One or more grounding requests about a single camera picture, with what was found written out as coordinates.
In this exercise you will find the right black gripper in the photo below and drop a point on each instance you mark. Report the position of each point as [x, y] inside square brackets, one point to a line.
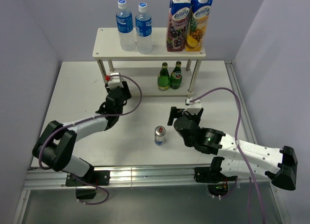
[175, 112]

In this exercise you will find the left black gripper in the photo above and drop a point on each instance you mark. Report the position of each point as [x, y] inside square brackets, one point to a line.
[127, 93]

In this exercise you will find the silver energy can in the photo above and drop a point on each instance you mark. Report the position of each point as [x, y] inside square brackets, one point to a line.
[160, 133]

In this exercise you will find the green glass bottle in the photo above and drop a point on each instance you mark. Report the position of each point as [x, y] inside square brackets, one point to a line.
[163, 79]
[176, 76]

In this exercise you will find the Pocari Sweat bottle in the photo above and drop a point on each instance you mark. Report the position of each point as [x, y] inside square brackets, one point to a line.
[125, 26]
[143, 24]

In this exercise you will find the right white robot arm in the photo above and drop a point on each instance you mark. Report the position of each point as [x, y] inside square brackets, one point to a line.
[233, 158]

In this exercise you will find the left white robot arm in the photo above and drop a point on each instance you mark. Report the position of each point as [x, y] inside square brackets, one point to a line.
[55, 145]

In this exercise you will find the white two-tier shelf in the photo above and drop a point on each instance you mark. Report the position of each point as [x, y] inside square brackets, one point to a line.
[111, 52]

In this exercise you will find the purple grape juice carton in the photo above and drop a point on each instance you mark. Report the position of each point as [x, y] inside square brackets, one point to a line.
[177, 25]

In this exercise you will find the yellow pineapple juice carton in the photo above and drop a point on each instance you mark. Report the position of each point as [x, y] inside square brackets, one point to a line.
[198, 21]

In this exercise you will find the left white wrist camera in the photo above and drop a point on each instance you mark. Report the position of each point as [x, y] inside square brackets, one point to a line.
[114, 80]

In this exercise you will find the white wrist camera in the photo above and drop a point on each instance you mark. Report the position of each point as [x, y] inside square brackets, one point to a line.
[192, 108]
[114, 80]

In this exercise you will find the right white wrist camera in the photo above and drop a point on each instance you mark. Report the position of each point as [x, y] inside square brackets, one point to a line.
[192, 108]

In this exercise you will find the aluminium frame rail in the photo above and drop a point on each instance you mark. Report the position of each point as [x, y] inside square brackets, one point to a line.
[148, 183]

